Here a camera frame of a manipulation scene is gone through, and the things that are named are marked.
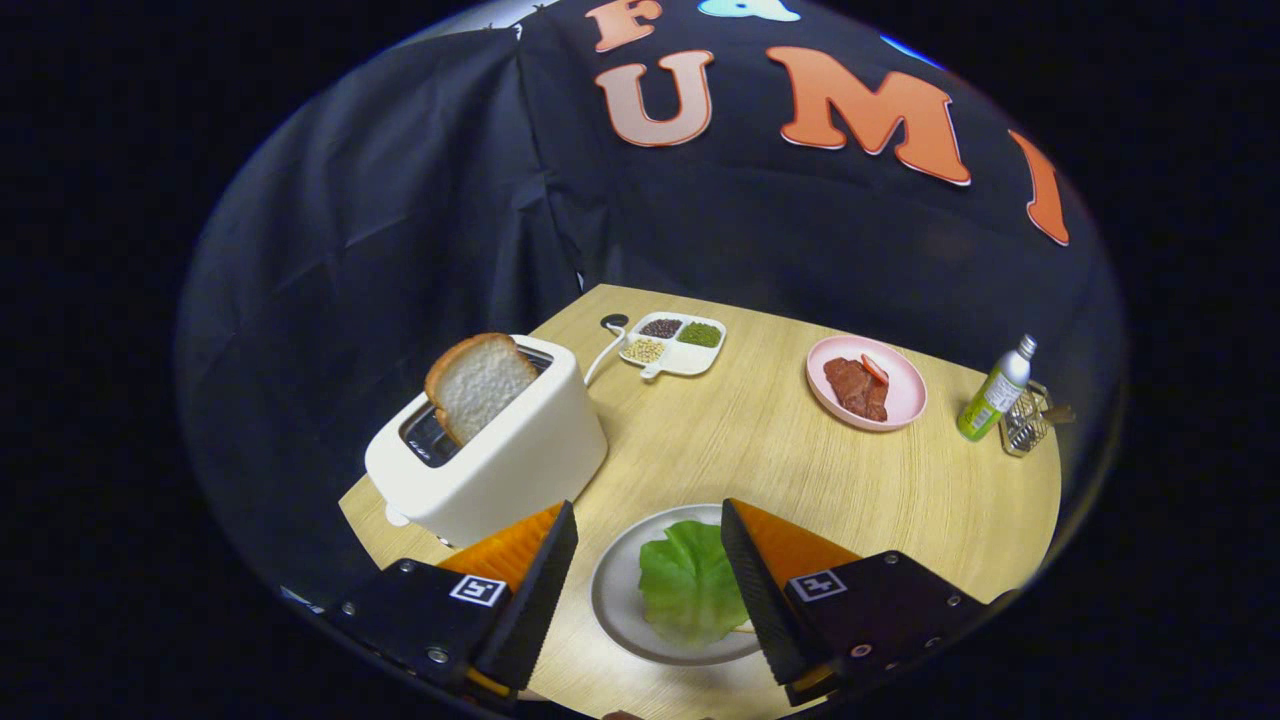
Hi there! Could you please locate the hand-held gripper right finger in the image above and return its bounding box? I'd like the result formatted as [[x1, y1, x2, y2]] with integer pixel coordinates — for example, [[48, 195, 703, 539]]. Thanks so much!
[[720, 497, 1003, 707]]

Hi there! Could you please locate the green lettuce leaf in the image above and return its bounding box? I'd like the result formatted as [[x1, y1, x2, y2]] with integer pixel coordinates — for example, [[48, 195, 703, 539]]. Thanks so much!
[[638, 519, 752, 648]]

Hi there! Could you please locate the white divided snack tray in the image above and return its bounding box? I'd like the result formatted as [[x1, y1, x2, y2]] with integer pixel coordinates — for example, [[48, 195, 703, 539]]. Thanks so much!
[[618, 311, 728, 382]]

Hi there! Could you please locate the pink plate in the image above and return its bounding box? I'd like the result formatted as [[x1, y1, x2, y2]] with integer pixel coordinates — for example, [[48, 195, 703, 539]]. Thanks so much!
[[806, 335, 928, 433]]

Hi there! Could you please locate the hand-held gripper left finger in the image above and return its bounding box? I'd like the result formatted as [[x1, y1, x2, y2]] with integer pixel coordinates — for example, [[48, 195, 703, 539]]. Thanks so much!
[[320, 500, 580, 707]]

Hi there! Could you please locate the small metal wire basket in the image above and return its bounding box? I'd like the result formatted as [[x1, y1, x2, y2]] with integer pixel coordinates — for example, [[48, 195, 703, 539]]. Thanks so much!
[[999, 379, 1077, 459]]

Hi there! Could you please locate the brown meat piece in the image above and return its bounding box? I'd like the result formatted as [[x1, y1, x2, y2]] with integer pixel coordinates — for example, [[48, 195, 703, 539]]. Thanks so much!
[[823, 357, 890, 424]]

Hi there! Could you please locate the white toaster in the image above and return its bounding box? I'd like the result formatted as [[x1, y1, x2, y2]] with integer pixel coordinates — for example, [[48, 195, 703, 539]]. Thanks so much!
[[364, 334, 610, 550]]

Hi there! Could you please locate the green label bottle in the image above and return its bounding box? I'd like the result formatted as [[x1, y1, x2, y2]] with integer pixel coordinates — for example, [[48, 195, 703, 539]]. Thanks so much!
[[956, 334, 1039, 443]]

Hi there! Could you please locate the slice of bread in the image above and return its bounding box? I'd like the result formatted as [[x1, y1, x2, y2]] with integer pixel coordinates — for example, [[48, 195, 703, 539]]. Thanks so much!
[[424, 332, 542, 448]]

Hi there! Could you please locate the grey round plate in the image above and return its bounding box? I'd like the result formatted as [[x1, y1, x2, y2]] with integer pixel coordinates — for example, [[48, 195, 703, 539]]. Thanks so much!
[[589, 503, 767, 668]]

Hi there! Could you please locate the white toaster cable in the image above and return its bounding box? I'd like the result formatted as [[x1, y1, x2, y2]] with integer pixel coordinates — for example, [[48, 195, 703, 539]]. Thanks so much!
[[583, 325, 628, 388]]

